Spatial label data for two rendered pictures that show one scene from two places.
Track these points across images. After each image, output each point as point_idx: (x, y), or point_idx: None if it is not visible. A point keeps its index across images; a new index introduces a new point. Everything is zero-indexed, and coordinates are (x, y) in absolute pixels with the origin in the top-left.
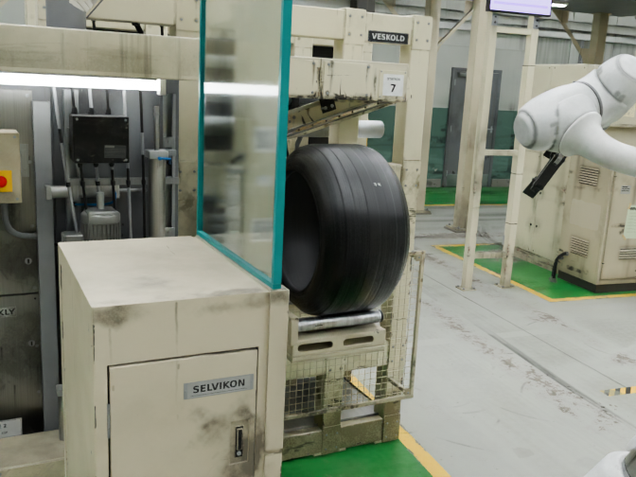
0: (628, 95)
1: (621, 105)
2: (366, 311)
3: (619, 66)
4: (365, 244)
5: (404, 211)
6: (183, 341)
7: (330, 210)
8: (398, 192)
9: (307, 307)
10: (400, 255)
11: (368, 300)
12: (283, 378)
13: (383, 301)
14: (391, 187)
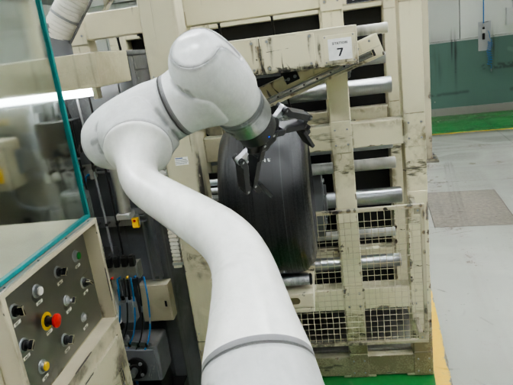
0: (191, 88)
1: (195, 102)
2: (295, 274)
3: (170, 51)
4: (250, 219)
5: (294, 185)
6: None
7: (219, 188)
8: (290, 166)
9: None
10: (292, 228)
11: (279, 267)
12: (17, 368)
13: (301, 267)
14: (281, 162)
